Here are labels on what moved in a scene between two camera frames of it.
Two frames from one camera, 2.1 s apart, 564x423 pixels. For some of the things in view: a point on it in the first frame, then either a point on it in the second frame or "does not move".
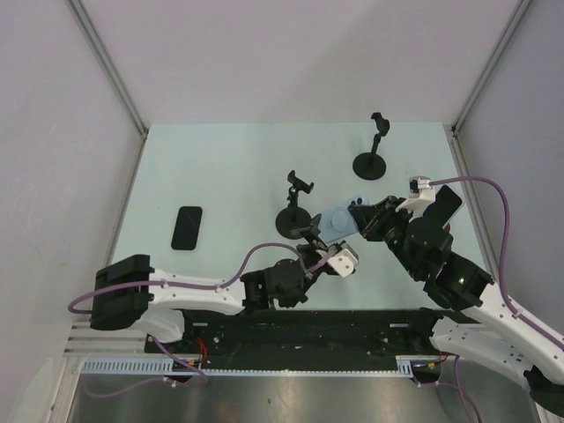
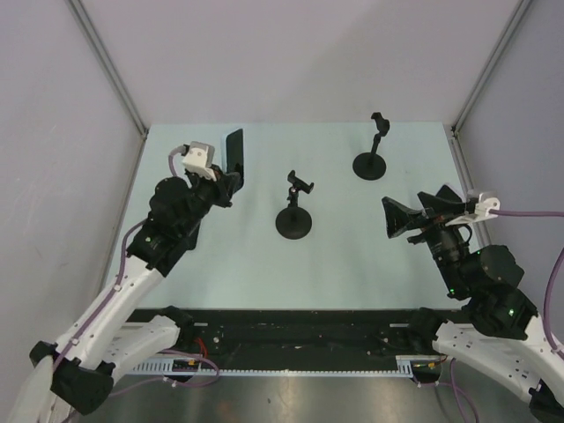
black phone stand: x=372 y=166 does not move
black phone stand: x=293 y=217 does not move
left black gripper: x=310 y=233 -> x=223 y=186
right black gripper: x=371 y=218 -> x=436 y=207
